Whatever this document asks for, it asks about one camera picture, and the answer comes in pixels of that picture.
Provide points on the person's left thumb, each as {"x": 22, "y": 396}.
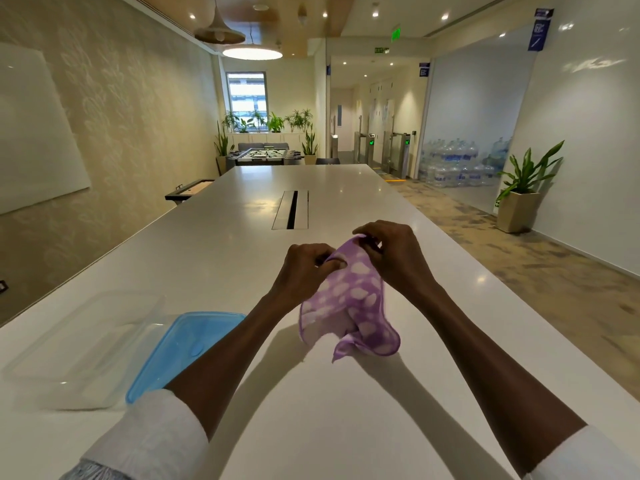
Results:
{"x": 334, "y": 264}

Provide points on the purple cloth with white clouds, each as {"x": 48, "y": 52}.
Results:
{"x": 350, "y": 304}

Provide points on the green exit sign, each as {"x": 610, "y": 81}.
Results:
{"x": 395, "y": 34}

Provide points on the entry turnstile gates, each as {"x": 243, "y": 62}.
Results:
{"x": 387, "y": 149}

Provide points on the white sleeve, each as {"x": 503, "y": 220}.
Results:
{"x": 145, "y": 439}
{"x": 582, "y": 454}

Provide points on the person's right hand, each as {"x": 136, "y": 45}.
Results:
{"x": 400, "y": 254}

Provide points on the tall plant in square planter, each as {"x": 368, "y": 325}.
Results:
{"x": 310, "y": 144}
{"x": 223, "y": 149}

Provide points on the person's left hand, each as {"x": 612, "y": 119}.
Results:
{"x": 300, "y": 272}

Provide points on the person's left forearm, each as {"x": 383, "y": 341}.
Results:
{"x": 240, "y": 354}

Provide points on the white wall board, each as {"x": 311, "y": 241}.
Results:
{"x": 35, "y": 129}

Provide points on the person's right fingers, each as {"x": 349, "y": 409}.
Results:
{"x": 367, "y": 234}

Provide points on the foosball table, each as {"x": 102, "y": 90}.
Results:
{"x": 266, "y": 155}

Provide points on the white left sleeve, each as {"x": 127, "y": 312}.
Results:
{"x": 145, "y": 439}

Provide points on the potted plant in beige planter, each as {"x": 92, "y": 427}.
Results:
{"x": 525, "y": 192}

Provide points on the white right sleeve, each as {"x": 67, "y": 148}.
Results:
{"x": 582, "y": 454}

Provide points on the window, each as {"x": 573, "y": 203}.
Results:
{"x": 245, "y": 97}

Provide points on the person's right forearm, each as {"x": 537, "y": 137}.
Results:
{"x": 480, "y": 364}

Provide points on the blue wall sign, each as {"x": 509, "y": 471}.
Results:
{"x": 540, "y": 29}

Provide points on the round ceiling lamp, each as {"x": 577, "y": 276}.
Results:
{"x": 252, "y": 52}

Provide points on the clear plastic container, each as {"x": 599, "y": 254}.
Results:
{"x": 80, "y": 344}

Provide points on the blue plastic lid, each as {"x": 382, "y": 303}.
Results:
{"x": 175, "y": 354}

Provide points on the stack of water bottles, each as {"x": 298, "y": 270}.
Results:
{"x": 462, "y": 162}

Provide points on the grey sofa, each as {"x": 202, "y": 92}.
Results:
{"x": 263, "y": 145}

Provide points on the low black side table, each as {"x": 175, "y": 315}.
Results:
{"x": 187, "y": 190}

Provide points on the cone pendant lamp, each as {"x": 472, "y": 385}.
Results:
{"x": 219, "y": 30}

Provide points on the row of green plants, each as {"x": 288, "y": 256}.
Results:
{"x": 267, "y": 121}

